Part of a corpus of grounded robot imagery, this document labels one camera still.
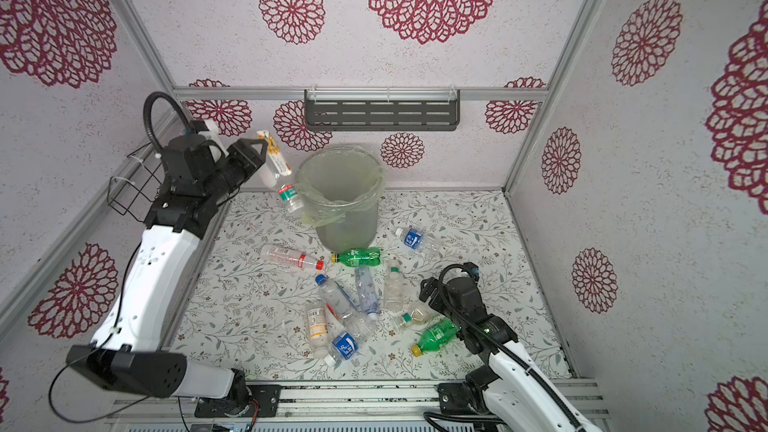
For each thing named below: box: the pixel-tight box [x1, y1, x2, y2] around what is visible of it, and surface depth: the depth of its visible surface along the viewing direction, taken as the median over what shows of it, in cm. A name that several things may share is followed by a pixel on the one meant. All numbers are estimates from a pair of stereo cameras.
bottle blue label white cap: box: [324, 313, 379, 368], surface depth 81 cm
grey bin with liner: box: [296, 145, 385, 253], surface depth 95 cm
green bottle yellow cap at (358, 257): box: [331, 248, 381, 267], surface depth 99 cm
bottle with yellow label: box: [257, 130, 292, 176], surface depth 69 cm
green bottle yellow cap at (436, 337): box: [412, 318, 460, 357], surface depth 81 cm
